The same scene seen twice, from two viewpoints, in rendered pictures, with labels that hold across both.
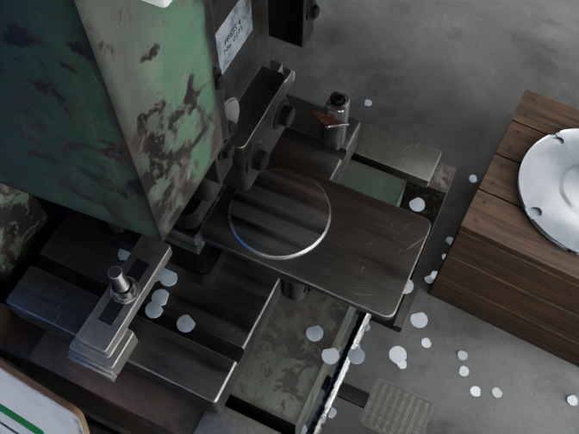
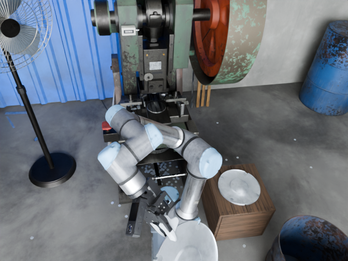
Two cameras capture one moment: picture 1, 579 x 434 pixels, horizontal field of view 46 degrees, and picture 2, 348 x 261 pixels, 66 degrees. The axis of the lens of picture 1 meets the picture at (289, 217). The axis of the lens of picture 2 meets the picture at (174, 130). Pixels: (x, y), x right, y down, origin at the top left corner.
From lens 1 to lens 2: 1.30 m
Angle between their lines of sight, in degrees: 36
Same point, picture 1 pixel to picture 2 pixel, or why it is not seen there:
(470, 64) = (272, 171)
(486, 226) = not seen: hidden behind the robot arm
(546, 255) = (213, 185)
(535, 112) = (249, 167)
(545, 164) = (236, 174)
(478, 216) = not seen: hidden behind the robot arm
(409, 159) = (192, 129)
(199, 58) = (136, 53)
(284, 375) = not seen: hidden behind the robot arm
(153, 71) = (128, 47)
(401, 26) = (266, 152)
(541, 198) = (226, 177)
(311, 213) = (159, 110)
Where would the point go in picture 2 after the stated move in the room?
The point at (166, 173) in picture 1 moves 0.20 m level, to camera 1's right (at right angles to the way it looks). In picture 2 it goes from (126, 62) to (145, 78)
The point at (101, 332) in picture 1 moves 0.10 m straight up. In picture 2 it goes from (122, 102) to (121, 90)
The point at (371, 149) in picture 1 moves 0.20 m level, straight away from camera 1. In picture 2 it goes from (189, 124) to (213, 117)
